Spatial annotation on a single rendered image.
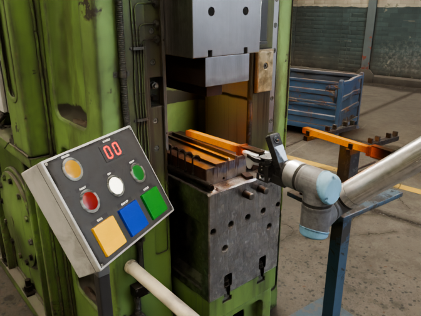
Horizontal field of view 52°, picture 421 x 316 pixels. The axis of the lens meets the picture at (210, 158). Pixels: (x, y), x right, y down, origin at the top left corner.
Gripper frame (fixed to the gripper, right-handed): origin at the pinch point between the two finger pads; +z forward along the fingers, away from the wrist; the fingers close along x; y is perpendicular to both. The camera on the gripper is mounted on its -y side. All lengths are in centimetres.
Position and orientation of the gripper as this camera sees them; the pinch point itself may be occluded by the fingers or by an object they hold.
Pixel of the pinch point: (247, 149)
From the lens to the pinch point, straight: 151.9
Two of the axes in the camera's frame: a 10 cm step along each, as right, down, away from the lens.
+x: 7.8, -2.1, 5.9
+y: -0.1, 9.4, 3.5
